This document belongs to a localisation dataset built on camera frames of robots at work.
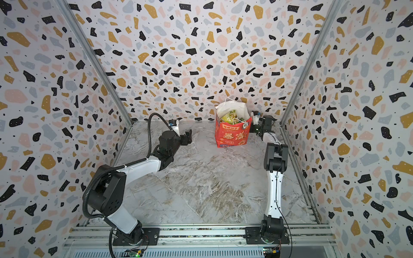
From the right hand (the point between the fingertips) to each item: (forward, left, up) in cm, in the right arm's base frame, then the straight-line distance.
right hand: (244, 124), depth 112 cm
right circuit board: (-72, -8, -9) cm, 73 cm away
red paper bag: (-18, +10, +8) cm, 22 cm away
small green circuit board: (-74, +54, -6) cm, 92 cm away
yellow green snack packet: (-8, +10, +13) cm, 19 cm away
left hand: (-20, +35, +15) cm, 43 cm away
